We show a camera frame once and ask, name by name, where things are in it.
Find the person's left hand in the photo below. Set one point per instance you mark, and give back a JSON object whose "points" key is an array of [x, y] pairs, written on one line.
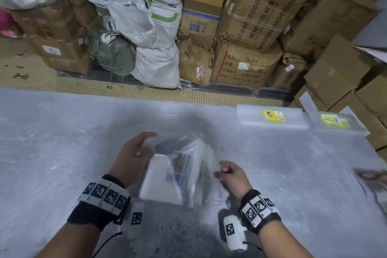
{"points": [[133, 161]]}

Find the person's right hand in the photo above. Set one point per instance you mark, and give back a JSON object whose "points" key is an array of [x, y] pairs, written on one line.
{"points": [[235, 179]]}

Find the stack of clear bags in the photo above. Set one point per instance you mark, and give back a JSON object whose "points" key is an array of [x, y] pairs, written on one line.
{"points": [[163, 179]]}

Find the bag pack with green label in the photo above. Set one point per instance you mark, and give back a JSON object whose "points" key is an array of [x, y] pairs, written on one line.
{"points": [[359, 123]]}

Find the person's right forearm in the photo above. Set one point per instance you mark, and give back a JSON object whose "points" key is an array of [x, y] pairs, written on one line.
{"points": [[287, 241]]}

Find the grey table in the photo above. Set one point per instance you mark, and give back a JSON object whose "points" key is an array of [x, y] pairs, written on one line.
{"points": [[60, 130]]}

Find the plain white sack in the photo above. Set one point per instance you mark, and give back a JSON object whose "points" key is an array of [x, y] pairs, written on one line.
{"points": [[157, 67]]}

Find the grey-green sack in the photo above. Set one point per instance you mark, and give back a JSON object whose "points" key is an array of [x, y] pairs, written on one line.
{"points": [[116, 55]]}

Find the cardboard box with red print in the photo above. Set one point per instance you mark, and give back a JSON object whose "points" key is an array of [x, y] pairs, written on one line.
{"points": [[245, 65]]}

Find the low cardboard box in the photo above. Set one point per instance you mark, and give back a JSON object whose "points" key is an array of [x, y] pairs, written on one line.
{"points": [[66, 65]]}

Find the torn brown cardboard box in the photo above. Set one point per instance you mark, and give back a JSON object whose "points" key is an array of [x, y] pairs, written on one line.
{"points": [[195, 61]]}

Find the small labelled brown box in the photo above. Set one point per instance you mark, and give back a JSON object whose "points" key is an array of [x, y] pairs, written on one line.
{"points": [[288, 71]]}

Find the cardboard box with white label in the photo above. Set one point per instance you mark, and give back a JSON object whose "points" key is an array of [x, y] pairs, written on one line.
{"points": [[60, 48]]}

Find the crumpled white sack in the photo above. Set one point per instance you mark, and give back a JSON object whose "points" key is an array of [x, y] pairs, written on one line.
{"points": [[136, 23]]}

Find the cardboard boxes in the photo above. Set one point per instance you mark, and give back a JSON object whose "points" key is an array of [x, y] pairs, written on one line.
{"points": [[341, 79]]}

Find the cardboard box with blue stripe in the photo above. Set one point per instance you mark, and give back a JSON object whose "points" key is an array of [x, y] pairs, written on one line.
{"points": [[199, 20]]}

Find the white sack with green print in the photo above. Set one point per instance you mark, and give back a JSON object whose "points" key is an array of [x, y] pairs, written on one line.
{"points": [[164, 3]]}

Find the dark cardboard box red marks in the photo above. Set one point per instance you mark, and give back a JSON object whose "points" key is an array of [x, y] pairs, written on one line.
{"points": [[45, 22]]}

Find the cardboard box with checker pattern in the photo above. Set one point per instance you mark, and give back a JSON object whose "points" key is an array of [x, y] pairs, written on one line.
{"points": [[260, 16]]}

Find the large brown cardboard box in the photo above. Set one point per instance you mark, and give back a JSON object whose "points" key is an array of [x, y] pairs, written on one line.
{"points": [[329, 19]]}

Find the pink plastic bag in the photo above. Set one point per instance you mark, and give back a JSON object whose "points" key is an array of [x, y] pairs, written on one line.
{"points": [[7, 23]]}

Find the white cardboard sheet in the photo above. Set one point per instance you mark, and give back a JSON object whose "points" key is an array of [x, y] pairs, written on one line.
{"points": [[373, 52]]}

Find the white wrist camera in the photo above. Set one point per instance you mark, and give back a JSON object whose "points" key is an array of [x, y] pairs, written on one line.
{"points": [[234, 232], [134, 220]]}

